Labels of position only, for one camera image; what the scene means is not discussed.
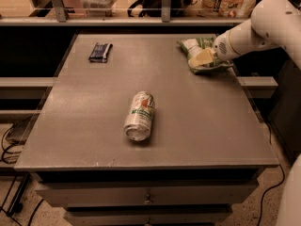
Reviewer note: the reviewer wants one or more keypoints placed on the dark blue snack bar wrapper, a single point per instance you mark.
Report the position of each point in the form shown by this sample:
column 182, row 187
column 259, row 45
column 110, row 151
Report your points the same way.
column 100, row 52

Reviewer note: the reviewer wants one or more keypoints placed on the grey metal shelf rail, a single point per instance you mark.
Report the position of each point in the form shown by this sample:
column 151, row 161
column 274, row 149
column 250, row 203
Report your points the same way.
column 72, row 13

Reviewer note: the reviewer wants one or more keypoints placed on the clear plastic container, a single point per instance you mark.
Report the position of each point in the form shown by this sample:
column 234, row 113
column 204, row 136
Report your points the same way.
column 98, row 8

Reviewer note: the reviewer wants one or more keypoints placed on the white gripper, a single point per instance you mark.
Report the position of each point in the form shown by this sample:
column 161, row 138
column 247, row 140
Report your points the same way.
column 223, row 49

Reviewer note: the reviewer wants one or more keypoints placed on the black backpack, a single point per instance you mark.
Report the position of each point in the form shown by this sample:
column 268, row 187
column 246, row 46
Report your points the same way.
column 155, row 8

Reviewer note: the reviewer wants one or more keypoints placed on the grey drawer cabinet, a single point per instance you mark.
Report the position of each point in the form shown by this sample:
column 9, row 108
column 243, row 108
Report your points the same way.
column 205, row 152

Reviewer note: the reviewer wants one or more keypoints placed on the white green 7up can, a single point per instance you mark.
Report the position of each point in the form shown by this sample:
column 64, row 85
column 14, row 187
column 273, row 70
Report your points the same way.
column 138, row 123

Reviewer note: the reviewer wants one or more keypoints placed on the colourful printed shopping bag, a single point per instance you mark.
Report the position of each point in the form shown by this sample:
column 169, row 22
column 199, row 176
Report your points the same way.
column 226, row 8

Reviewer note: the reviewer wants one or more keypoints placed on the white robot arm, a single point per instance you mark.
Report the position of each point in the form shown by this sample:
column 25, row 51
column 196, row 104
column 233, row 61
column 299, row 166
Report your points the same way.
column 273, row 23

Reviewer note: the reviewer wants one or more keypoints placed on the green jalapeno chip bag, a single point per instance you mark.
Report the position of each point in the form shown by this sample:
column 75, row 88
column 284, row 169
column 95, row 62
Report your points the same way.
column 191, row 47

